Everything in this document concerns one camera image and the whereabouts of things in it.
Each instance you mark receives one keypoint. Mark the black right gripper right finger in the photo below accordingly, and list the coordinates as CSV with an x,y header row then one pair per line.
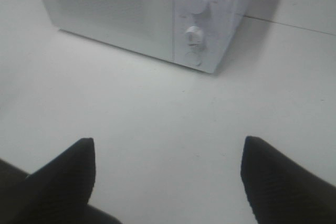
x,y
280,190

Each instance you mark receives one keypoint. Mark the white microwave knob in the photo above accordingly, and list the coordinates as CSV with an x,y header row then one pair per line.
x,y
194,36
196,6

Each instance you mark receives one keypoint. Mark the round door release button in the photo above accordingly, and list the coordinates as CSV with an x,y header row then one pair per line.
x,y
192,59

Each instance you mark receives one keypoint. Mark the white microwave oven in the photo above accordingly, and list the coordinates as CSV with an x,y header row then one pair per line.
x,y
219,23

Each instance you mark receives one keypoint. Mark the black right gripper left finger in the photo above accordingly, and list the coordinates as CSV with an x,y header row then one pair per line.
x,y
59,192

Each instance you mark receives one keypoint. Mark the white microwave door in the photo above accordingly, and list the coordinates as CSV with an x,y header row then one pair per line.
x,y
143,26

